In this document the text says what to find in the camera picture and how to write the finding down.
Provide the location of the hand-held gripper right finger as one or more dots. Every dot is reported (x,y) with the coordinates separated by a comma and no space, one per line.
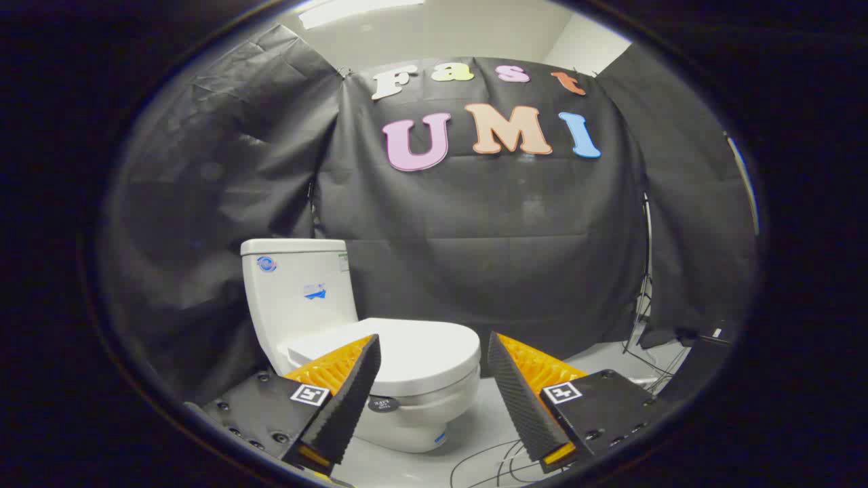
(519,400)

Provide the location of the black light stand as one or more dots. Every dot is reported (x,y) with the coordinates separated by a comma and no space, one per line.
(647,271)

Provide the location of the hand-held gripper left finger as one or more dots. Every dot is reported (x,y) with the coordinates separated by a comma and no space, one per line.
(349,396)

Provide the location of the white ceramic toilet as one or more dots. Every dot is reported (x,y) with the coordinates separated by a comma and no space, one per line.
(291,312)

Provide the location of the black backdrop cloth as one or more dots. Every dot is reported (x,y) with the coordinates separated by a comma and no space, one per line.
(488,224)

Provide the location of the white toilet lid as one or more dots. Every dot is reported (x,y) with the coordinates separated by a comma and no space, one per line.
(420,349)

